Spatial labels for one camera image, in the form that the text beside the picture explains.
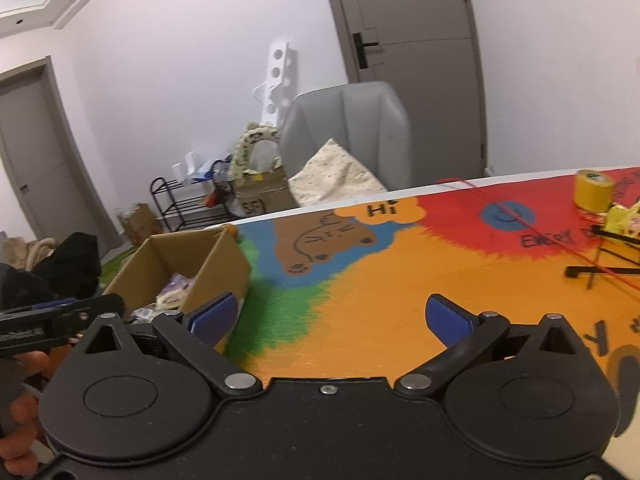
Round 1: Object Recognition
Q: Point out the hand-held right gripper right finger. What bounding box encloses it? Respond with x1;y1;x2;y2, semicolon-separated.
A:
395;294;591;401

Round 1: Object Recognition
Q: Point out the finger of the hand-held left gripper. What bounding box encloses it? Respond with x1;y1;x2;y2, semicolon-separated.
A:
52;293;126;343
0;298;82;317

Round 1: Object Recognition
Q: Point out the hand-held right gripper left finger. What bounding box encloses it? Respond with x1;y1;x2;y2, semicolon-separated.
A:
75;292;263;401

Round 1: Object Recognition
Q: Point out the person's left hand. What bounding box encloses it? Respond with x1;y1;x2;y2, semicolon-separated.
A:
0;351;56;466

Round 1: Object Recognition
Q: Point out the black clothing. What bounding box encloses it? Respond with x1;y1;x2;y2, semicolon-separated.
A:
0;232;103;308

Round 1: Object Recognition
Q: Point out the brown paper bag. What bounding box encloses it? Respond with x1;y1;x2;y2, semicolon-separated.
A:
116;203;163;246

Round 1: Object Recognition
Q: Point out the black shoe rack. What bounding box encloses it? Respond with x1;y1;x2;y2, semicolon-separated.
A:
150;176;236;233

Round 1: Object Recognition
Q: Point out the worn cardboard box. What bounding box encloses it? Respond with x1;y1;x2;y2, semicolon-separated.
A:
235;167;299;216

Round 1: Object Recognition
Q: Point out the blue plastic bag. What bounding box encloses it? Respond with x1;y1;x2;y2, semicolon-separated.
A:
195;162;231;183

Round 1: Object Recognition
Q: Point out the white plastic holder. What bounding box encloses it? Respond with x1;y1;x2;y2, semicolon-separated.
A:
172;151;198;181

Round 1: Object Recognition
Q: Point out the dotted cream cushion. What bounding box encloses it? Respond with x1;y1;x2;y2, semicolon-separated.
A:
289;138;388;207

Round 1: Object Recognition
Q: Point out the yellow tape roll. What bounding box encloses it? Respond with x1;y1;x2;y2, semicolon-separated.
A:
573;170;613;213

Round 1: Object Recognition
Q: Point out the yellow plastic clip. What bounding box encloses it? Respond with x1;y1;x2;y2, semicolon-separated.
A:
605;200;640;237

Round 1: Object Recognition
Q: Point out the grey chair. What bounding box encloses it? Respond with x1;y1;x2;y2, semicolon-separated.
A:
280;81;412;196

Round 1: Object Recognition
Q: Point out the grey panelled door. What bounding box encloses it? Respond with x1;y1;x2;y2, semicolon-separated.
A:
320;0;487;181

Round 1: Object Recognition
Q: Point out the white perforated board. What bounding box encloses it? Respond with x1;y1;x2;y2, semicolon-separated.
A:
252;41;296;128

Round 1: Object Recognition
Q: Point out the red cable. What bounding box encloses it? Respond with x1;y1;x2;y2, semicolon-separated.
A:
435;177;640;292

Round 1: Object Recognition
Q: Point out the black wire rack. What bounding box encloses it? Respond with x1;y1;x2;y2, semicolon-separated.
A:
565;225;640;292

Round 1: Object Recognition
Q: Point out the black door handle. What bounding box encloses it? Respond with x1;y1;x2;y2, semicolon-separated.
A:
352;30;379;70

